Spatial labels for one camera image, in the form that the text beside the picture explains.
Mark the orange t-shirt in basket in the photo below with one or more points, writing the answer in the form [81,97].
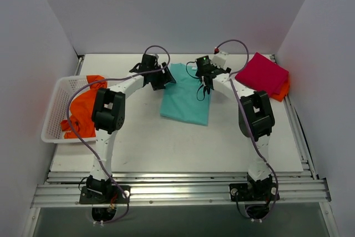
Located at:
[81,111]

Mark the white plastic basket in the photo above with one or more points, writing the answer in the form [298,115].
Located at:
[64,89]

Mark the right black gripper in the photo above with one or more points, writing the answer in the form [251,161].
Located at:
[208,80]

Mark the aluminium mounting rail frame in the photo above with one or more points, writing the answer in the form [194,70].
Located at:
[187,188]

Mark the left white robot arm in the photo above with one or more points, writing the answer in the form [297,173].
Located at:
[108,115]

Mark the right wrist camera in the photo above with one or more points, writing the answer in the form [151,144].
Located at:
[219,59]

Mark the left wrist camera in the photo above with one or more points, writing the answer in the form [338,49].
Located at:
[155,55]

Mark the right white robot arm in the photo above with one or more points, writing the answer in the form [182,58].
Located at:
[256,118]

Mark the folded orange t-shirt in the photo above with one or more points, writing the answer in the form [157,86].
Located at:
[283,91]

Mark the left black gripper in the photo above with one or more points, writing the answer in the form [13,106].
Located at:
[162,77]

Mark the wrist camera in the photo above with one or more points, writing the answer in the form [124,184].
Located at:
[155,55]
[219,59]

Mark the teal t-shirt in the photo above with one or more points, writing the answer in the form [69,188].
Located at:
[183,100]

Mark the folded magenta t-shirt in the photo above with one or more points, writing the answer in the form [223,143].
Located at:
[263,74]

